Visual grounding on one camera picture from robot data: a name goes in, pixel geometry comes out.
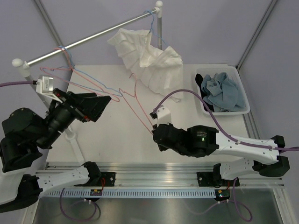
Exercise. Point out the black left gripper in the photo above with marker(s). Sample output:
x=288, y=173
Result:
x=87, y=106

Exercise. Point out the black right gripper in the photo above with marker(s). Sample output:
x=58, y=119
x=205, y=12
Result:
x=162, y=147

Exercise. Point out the pink hanger with jeans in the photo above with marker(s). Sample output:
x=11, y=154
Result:
x=133, y=102

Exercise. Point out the blue hanger with denim shirt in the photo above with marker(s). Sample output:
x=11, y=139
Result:
x=96, y=85

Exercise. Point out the pink wire hanger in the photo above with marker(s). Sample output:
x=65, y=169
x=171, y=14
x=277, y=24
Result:
x=53, y=74

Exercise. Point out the black skirt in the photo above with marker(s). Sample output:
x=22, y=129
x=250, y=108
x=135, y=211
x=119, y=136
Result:
x=199, y=81

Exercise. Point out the white shirt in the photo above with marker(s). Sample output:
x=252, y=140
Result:
x=159, y=70

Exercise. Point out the light blue denim shirt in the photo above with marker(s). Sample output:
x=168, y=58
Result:
x=223, y=93

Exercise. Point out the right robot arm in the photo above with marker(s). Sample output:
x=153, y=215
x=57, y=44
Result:
x=201, y=141

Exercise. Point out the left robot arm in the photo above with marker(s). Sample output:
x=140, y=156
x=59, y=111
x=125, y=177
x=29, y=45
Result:
x=26, y=134

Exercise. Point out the white plastic basket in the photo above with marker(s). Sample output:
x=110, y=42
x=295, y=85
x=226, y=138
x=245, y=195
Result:
x=232, y=74

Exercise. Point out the silver clothes rack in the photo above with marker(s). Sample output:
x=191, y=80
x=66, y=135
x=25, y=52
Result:
x=24, y=66

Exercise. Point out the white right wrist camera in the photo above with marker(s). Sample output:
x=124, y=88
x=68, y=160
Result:
x=162, y=115

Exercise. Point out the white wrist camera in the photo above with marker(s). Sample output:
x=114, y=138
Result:
x=44, y=87
x=162, y=115

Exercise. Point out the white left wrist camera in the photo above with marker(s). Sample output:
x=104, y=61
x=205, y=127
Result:
x=44, y=87

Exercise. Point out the white slotted cable duct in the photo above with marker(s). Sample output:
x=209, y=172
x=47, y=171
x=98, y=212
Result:
x=134, y=193

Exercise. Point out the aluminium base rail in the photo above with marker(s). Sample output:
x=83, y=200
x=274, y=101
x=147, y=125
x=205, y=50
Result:
x=165, y=175

